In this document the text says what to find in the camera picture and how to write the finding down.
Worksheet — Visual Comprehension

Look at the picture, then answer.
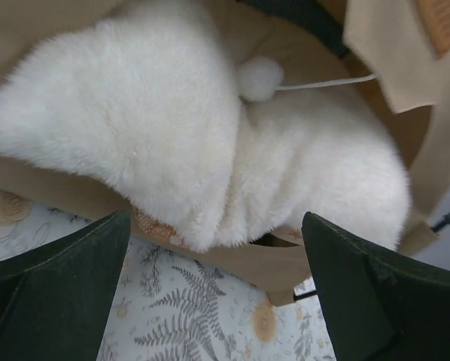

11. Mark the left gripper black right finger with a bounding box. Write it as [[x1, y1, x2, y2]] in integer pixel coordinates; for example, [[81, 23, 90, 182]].
[[302, 212, 450, 360]]

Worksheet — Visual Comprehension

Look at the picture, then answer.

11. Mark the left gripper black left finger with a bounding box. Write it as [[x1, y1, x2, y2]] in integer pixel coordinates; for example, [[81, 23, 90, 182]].
[[0, 211, 131, 360]]

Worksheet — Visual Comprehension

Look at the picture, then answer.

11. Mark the peach patterned pillow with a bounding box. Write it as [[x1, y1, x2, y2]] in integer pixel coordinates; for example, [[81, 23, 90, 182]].
[[0, 1, 412, 252]]

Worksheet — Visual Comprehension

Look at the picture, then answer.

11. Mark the floral table mat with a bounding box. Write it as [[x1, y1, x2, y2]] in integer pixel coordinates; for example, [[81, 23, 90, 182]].
[[0, 191, 336, 360]]

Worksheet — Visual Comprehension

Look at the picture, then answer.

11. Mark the white pompom toy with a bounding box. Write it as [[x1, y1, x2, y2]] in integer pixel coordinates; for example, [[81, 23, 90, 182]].
[[237, 56, 377, 102]]

